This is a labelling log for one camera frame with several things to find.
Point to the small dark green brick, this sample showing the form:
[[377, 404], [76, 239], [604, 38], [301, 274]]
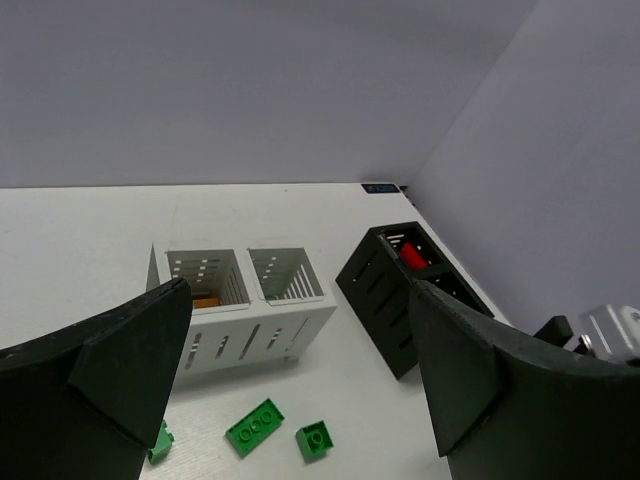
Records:
[[163, 445]]

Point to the black slotted two-bin container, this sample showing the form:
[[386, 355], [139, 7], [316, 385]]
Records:
[[377, 285]]

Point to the orange 2x4 brick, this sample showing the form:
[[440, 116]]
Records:
[[204, 303]]

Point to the red and lime brick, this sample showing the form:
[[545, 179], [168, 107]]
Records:
[[412, 257]]

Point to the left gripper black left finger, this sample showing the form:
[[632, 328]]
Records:
[[87, 401]]

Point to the green 2x2 brick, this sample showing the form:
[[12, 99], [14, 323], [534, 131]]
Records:
[[314, 441]]

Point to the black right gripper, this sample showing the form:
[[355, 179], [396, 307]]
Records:
[[556, 331]]

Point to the white slotted two-bin container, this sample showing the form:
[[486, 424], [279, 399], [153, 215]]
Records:
[[273, 301]]

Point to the dark logo sticker right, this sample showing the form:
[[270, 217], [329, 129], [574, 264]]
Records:
[[381, 188]]

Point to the green 2x3 brick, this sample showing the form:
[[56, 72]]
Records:
[[254, 428]]

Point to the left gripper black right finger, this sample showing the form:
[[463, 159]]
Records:
[[507, 405]]

